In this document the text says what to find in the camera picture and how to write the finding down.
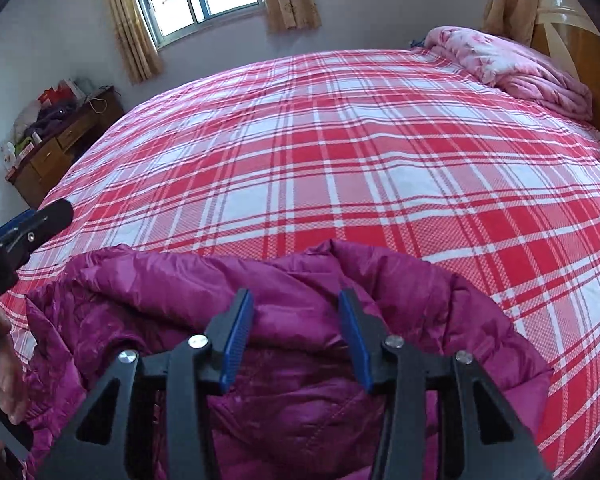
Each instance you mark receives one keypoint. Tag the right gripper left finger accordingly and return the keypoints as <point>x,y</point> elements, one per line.
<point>111,436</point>

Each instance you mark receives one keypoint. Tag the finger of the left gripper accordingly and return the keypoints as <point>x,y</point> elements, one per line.
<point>24,237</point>
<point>19,218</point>

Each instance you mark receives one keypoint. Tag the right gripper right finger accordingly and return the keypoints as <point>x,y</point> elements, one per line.
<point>480,435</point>

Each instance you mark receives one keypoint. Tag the magenta puffer jacket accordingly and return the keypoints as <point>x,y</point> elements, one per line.
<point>295,410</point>

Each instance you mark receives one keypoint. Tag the person left hand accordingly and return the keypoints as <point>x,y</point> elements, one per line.
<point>13,389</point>

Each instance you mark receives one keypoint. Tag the brown wooden desk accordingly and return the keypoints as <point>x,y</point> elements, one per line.
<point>48,162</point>

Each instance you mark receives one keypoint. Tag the clutter pile on desk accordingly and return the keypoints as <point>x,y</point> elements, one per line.
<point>39,119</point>

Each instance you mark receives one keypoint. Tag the left yellow curtain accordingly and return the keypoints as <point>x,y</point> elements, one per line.
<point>138,50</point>

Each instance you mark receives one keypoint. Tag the red plaid bed sheet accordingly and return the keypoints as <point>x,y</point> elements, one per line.
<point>399,149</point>

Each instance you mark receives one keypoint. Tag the pink folded quilt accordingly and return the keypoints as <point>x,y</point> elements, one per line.
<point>517,70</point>

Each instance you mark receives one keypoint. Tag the side yellow curtain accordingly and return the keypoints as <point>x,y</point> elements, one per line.
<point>511,19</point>

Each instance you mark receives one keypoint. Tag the wooden bed headboard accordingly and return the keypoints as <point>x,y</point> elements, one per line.
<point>564,32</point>

